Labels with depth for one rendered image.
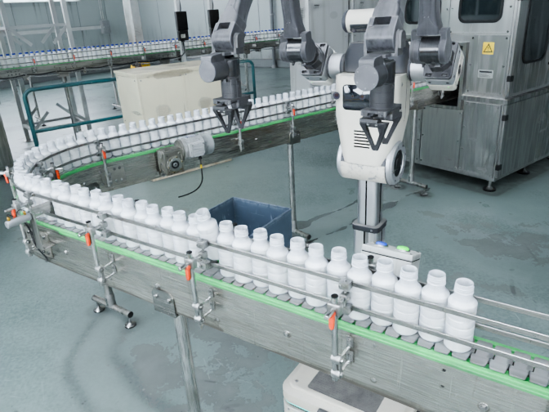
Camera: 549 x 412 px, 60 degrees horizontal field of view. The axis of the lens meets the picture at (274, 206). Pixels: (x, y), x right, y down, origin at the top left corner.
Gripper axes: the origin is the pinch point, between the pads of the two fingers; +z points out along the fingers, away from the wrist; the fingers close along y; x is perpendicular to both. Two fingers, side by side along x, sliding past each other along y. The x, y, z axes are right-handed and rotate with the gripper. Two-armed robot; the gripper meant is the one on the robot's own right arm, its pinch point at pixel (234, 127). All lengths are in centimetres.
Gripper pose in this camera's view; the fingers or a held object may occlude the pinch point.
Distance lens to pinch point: 141.3
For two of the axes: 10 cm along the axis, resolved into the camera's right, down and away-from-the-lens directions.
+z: 0.5, 9.3, 3.7
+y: -5.5, 3.4, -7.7
